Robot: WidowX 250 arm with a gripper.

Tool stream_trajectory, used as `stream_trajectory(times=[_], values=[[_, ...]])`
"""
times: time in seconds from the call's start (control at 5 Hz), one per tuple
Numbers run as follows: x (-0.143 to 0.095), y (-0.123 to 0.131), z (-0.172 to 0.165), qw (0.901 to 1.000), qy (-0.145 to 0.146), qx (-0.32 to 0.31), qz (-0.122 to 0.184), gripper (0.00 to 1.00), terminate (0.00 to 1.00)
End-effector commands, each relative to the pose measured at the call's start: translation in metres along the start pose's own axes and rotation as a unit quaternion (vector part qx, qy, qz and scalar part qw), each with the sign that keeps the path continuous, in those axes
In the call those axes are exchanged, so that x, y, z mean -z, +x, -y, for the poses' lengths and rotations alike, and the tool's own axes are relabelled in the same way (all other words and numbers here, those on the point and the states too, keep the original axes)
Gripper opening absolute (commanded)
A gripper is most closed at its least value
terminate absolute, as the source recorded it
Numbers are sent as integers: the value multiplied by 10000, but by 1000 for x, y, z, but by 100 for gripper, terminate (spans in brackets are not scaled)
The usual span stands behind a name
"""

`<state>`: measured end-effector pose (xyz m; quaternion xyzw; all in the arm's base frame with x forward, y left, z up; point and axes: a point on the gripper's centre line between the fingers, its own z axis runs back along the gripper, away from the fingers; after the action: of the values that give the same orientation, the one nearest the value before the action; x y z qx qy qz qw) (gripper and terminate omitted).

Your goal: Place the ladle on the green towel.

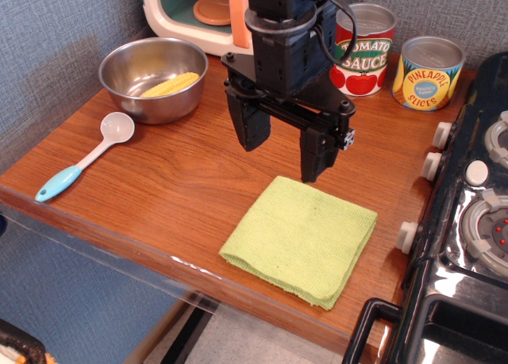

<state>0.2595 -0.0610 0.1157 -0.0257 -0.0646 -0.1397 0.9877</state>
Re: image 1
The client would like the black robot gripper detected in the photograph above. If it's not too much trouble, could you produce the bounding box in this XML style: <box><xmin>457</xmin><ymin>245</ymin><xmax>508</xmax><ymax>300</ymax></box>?
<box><xmin>221</xmin><ymin>5</ymin><xmax>356</xmax><ymax>182</ymax></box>

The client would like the white spoon with blue handle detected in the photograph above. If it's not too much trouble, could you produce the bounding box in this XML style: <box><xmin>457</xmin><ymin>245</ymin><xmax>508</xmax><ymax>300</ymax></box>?
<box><xmin>35</xmin><ymin>112</ymin><xmax>135</xmax><ymax>202</ymax></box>

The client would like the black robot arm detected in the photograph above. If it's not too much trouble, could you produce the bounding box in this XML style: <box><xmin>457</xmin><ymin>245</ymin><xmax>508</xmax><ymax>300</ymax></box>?
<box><xmin>221</xmin><ymin>0</ymin><xmax>357</xmax><ymax>182</ymax></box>

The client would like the yellow-green folded cloth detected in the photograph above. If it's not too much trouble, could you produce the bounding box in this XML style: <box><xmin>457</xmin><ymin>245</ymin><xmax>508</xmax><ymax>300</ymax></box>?
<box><xmin>220</xmin><ymin>176</ymin><xmax>378</xmax><ymax>311</ymax></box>

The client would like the tomato sauce can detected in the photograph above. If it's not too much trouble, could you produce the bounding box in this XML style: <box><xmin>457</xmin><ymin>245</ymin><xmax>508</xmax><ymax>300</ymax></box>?
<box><xmin>329</xmin><ymin>2</ymin><xmax>398</xmax><ymax>97</ymax></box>

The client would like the yellow toy corn cob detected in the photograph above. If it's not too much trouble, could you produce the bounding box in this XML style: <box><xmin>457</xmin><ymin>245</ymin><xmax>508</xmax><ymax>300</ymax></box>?
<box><xmin>141</xmin><ymin>72</ymin><xmax>200</xmax><ymax>98</ymax></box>

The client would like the toy microwave oven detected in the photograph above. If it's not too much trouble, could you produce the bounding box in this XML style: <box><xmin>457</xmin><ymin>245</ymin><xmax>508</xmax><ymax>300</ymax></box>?
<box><xmin>143</xmin><ymin>0</ymin><xmax>253</xmax><ymax>56</ymax></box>

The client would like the white stove knob middle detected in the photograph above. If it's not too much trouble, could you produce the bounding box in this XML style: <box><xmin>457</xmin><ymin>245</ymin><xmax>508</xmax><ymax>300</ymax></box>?
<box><xmin>421</xmin><ymin>152</ymin><xmax>442</xmax><ymax>182</ymax></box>

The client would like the white stove knob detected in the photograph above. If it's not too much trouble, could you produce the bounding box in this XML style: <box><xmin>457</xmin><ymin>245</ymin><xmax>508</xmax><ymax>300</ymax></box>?
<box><xmin>433</xmin><ymin>122</ymin><xmax>453</xmax><ymax>150</ymax></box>
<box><xmin>421</xmin><ymin>152</ymin><xmax>442</xmax><ymax>182</ymax></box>
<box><xmin>396</xmin><ymin>221</ymin><xmax>418</xmax><ymax>255</ymax></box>

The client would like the orange toy plate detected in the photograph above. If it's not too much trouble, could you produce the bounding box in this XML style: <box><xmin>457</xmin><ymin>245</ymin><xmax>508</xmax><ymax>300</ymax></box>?
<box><xmin>193</xmin><ymin>0</ymin><xmax>231</xmax><ymax>26</ymax></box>

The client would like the white stove knob bottom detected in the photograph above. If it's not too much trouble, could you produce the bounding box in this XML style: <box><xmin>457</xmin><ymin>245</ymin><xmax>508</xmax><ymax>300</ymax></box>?
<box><xmin>396</xmin><ymin>221</ymin><xmax>418</xmax><ymax>255</ymax></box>

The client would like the white stove knob top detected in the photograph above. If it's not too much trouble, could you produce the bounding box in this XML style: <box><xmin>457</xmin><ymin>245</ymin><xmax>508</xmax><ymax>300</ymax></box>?
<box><xmin>433</xmin><ymin>122</ymin><xmax>453</xmax><ymax>150</ymax></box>

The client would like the pineapple slices can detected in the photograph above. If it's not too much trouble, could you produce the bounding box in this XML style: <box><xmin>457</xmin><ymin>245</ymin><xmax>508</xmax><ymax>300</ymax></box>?
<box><xmin>392</xmin><ymin>36</ymin><xmax>466</xmax><ymax>112</ymax></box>

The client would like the stainless steel bowl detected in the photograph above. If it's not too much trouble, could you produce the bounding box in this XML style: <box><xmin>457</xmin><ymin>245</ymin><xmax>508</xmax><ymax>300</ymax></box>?
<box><xmin>98</xmin><ymin>37</ymin><xmax>208</xmax><ymax>125</ymax></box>

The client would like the clear acrylic edge guard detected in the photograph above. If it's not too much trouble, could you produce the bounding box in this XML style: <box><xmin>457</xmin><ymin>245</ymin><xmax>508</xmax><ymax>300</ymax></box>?
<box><xmin>1</xmin><ymin>206</ymin><xmax>342</xmax><ymax>363</ymax></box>

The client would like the black toy stove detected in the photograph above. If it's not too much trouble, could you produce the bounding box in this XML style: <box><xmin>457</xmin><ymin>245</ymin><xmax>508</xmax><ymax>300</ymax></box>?
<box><xmin>341</xmin><ymin>51</ymin><xmax>508</xmax><ymax>364</ymax></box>

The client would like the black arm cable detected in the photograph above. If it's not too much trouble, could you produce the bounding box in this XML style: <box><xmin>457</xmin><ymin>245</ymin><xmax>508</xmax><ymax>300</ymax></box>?
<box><xmin>313</xmin><ymin>0</ymin><xmax>358</xmax><ymax>67</ymax></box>

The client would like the black oven door handle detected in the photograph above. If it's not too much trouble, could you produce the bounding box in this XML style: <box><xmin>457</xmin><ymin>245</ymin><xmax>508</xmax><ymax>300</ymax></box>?
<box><xmin>342</xmin><ymin>297</ymin><xmax>402</xmax><ymax>364</ymax></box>

